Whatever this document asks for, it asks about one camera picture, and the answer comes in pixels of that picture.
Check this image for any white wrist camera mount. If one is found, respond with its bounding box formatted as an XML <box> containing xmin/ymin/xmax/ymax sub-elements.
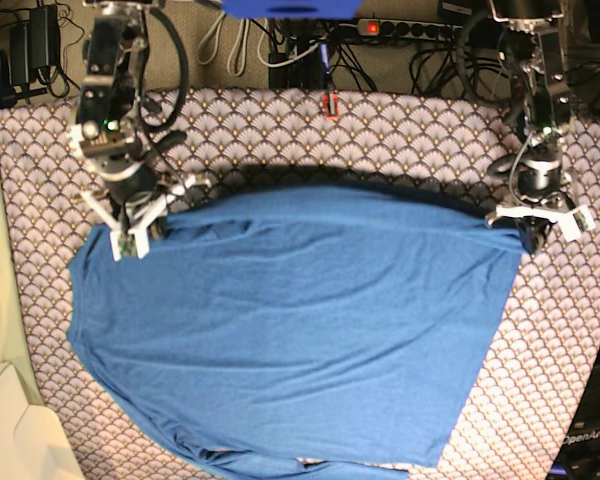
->
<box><xmin>79</xmin><ymin>174</ymin><xmax>211</xmax><ymax>262</ymax></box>
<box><xmin>485</xmin><ymin>172</ymin><xmax>597</xmax><ymax>244</ymax></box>

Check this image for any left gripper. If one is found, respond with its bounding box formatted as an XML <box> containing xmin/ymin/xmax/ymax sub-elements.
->
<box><xmin>517</xmin><ymin>154</ymin><xmax>562</xmax><ymax>254</ymax></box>

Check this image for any black power strip red switch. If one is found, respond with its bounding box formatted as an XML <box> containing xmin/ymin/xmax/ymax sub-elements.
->
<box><xmin>353</xmin><ymin>18</ymin><xmax>462</xmax><ymax>42</ymax></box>

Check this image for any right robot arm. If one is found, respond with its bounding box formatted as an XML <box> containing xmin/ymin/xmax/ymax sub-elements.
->
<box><xmin>69</xmin><ymin>1</ymin><xmax>189</xmax><ymax>253</ymax></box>

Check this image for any black power adapter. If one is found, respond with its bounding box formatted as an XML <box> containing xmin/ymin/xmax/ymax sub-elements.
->
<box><xmin>9</xmin><ymin>4</ymin><xmax>60</xmax><ymax>86</ymax></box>

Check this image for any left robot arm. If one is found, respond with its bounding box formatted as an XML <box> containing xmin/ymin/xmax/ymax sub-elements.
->
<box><xmin>455</xmin><ymin>1</ymin><xmax>575</xmax><ymax>254</ymax></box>

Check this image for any red table clamp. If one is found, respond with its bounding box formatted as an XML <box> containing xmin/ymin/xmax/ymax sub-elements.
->
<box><xmin>322</xmin><ymin>90</ymin><xmax>339</xmax><ymax>120</ymax></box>

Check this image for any blue T-shirt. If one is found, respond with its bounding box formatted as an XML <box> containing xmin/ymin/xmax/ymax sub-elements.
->
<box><xmin>67</xmin><ymin>185</ymin><xmax>523</xmax><ymax>479</ymax></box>

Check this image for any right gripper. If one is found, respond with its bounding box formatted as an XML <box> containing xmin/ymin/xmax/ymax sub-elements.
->
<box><xmin>94</xmin><ymin>157</ymin><xmax>168</xmax><ymax>241</ymax></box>

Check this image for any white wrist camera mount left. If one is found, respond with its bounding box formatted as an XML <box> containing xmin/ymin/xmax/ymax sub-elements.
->
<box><xmin>485</xmin><ymin>172</ymin><xmax>597</xmax><ymax>244</ymax></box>

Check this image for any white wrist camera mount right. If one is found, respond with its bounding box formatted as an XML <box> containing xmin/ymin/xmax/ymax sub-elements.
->
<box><xmin>79</xmin><ymin>174</ymin><xmax>211</xmax><ymax>262</ymax></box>

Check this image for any fan-patterned tablecloth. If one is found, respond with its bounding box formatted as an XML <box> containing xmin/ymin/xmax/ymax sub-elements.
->
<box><xmin>0</xmin><ymin>89</ymin><xmax>600</xmax><ymax>479</ymax></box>

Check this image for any blue box top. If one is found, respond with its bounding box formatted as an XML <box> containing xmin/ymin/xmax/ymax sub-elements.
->
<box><xmin>222</xmin><ymin>0</ymin><xmax>361</xmax><ymax>19</ymax></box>

